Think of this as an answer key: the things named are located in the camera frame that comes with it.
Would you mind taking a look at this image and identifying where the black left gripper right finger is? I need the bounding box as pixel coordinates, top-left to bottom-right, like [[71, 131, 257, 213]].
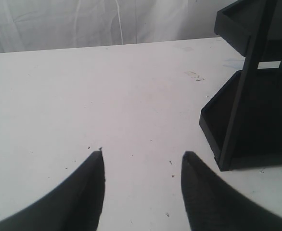
[[181, 151, 282, 231]]

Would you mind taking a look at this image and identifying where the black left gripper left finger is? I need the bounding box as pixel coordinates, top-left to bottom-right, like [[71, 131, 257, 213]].
[[0, 150, 105, 231]]

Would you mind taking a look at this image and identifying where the black metal shelf rack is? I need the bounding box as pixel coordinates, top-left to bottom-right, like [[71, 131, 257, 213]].
[[199, 0, 282, 171]]

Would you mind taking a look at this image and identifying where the white backdrop curtain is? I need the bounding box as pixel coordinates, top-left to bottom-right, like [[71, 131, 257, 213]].
[[0, 0, 230, 53]]

